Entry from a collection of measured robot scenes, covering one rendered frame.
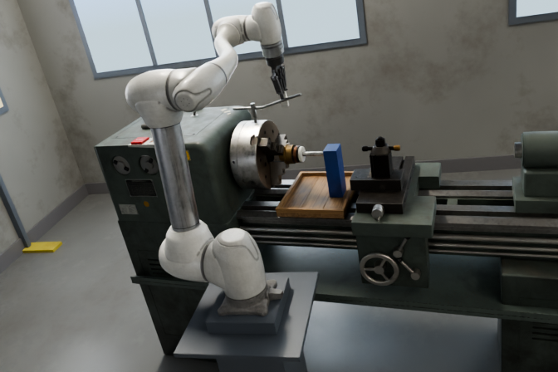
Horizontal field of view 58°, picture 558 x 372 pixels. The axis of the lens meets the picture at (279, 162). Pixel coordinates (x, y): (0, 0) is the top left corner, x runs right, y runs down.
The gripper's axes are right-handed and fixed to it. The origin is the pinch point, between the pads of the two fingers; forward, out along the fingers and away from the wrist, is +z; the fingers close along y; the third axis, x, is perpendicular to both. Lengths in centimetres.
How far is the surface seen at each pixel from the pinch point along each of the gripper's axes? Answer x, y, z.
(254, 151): 10.5, -19.1, 14.4
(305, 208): -9.6, -26.7, 38.7
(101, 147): 79, -30, 4
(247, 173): 15.0, -22.5, 23.3
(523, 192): -94, -16, 36
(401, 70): -24, 181, 71
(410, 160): -50, 6, 37
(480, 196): -79, -6, 46
